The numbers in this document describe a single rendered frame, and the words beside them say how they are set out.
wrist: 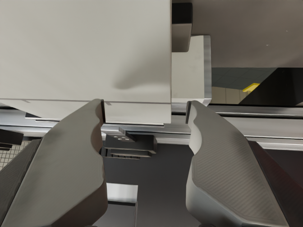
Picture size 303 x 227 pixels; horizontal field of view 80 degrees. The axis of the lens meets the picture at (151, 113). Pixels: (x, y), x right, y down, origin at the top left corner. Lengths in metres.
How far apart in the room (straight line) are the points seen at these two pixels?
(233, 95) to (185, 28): 2.50
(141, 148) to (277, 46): 0.32
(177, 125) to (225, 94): 2.18
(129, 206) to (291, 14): 0.30
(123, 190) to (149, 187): 0.50
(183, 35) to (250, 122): 0.36
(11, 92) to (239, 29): 0.27
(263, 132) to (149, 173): 0.43
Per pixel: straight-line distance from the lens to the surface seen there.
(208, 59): 0.26
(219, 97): 2.59
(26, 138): 0.83
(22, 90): 0.19
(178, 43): 0.25
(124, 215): 0.25
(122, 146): 0.45
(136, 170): 0.76
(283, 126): 0.57
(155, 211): 0.77
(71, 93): 0.17
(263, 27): 0.29
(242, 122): 0.53
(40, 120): 0.33
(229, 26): 0.28
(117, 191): 0.26
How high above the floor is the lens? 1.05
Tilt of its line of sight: 15 degrees down
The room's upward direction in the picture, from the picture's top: 176 degrees counter-clockwise
